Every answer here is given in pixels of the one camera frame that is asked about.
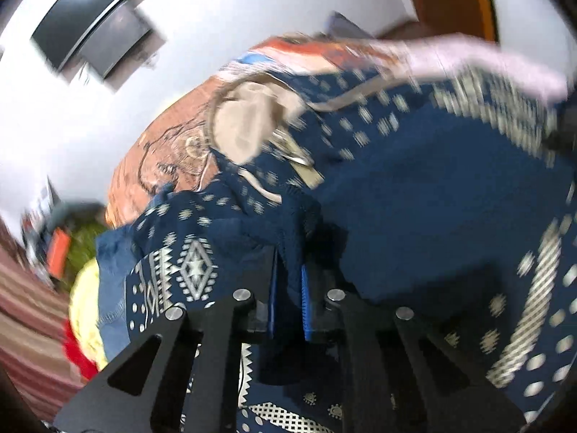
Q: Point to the orange box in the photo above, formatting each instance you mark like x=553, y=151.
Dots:
x=57, y=251

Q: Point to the orange printed bed quilt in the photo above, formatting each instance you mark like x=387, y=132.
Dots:
x=238, y=108

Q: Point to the small wall monitor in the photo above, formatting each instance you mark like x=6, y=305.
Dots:
x=113, y=38

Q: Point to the navy patterned zip hoodie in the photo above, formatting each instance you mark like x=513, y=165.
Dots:
x=442, y=197

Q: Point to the blue denim jacket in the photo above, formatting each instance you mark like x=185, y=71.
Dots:
x=115, y=260

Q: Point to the yellow cartoon fleece blanket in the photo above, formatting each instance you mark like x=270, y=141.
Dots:
x=84, y=314

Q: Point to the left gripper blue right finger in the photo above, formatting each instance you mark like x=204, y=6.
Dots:
x=306, y=305

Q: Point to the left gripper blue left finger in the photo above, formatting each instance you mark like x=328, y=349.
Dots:
x=272, y=295

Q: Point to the red plush garment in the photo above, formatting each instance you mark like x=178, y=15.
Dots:
x=88, y=369

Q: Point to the large wall television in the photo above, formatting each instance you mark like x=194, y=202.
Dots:
x=66, y=25

